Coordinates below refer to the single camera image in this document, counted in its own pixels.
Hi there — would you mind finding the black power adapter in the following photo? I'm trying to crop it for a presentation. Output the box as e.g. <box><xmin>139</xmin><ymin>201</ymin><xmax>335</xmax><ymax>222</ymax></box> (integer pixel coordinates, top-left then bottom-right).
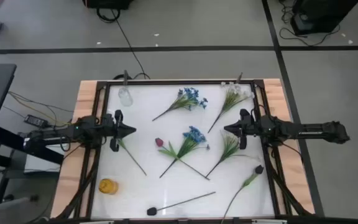
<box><xmin>23</xmin><ymin>114</ymin><xmax>51</xmax><ymax>129</ymax></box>

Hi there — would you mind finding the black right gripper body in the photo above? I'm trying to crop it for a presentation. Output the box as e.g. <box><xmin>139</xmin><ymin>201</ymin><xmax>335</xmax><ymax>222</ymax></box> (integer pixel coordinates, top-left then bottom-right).
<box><xmin>239</xmin><ymin>108</ymin><xmax>262</xmax><ymax>150</ymax></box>

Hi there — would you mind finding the red artificial tulip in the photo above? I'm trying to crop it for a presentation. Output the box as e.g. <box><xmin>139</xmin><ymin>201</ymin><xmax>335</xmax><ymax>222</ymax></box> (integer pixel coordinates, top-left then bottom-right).
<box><xmin>116</xmin><ymin>138</ymin><xmax>148</xmax><ymax>177</ymax></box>
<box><xmin>154</xmin><ymin>138</ymin><xmax>211</xmax><ymax>181</ymax></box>

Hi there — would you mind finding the green leafy stem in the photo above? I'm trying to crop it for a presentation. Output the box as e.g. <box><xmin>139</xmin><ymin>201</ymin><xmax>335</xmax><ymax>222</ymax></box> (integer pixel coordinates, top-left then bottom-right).
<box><xmin>204</xmin><ymin>130</ymin><xmax>262</xmax><ymax>179</ymax></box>

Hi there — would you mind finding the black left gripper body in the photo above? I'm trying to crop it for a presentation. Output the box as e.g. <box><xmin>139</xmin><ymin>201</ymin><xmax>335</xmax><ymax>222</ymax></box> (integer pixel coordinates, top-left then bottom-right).
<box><xmin>103</xmin><ymin>109</ymin><xmax>127</xmax><ymax>152</ymax></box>

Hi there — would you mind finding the black cable bundle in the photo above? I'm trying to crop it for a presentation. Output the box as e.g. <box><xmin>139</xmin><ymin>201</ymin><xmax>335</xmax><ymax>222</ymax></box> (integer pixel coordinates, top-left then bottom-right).
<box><xmin>54</xmin><ymin>146</ymin><xmax>102</xmax><ymax>220</ymax></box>
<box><xmin>267</xmin><ymin>146</ymin><xmax>310</xmax><ymax>215</ymax></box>

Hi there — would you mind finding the white artificial flower bunch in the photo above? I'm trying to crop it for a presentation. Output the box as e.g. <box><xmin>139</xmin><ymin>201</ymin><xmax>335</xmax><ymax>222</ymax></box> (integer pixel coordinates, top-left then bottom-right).
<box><xmin>207</xmin><ymin>81</ymin><xmax>256</xmax><ymax>134</ymax></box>

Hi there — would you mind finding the dark-headed artificial tulip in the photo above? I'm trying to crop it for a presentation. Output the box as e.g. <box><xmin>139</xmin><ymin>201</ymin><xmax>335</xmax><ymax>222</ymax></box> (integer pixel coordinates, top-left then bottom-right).
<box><xmin>221</xmin><ymin>164</ymin><xmax>265</xmax><ymax>224</ymax></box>
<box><xmin>146</xmin><ymin>191</ymin><xmax>217</xmax><ymax>217</ymax></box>

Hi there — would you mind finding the yellow glass vase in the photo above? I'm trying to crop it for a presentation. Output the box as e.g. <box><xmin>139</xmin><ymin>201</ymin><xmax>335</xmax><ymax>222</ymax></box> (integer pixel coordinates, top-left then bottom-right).
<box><xmin>98</xmin><ymin>178</ymin><xmax>119</xmax><ymax>195</ymax></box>

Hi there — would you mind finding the black aluminium rig frame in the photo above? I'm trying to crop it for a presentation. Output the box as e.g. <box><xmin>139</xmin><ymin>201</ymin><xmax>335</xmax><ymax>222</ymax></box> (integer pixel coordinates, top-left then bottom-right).
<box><xmin>73</xmin><ymin>79</ymin><xmax>295</xmax><ymax>224</ymax></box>

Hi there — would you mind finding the clear ribbed glass vase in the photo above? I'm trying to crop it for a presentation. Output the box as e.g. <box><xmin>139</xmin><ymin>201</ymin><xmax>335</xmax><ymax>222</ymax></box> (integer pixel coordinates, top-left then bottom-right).
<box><xmin>118</xmin><ymin>86</ymin><xmax>134</xmax><ymax>108</ymax></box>

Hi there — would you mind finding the black box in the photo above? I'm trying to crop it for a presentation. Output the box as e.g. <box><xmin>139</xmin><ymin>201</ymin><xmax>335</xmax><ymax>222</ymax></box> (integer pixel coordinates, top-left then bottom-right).
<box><xmin>83</xmin><ymin>0</ymin><xmax>134</xmax><ymax>10</ymax></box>

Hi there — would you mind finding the blue artificial flower bunch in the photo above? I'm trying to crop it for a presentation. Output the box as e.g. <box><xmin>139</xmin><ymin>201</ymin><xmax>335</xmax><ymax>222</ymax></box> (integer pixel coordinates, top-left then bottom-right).
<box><xmin>152</xmin><ymin>86</ymin><xmax>209</xmax><ymax>122</ymax></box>
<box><xmin>159</xmin><ymin>126</ymin><xmax>211</xmax><ymax>179</ymax></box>

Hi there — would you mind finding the black floor cable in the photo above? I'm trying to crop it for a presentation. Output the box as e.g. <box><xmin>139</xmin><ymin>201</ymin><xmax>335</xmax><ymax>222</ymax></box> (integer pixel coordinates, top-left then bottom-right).
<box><xmin>96</xmin><ymin>7</ymin><xmax>151</xmax><ymax>80</ymax></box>

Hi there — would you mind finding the black equipment case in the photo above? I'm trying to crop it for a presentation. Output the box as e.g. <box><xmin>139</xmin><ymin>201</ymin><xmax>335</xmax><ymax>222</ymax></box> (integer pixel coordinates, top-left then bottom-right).
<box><xmin>290</xmin><ymin>0</ymin><xmax>358</xmax><ymax>37</ymax></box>

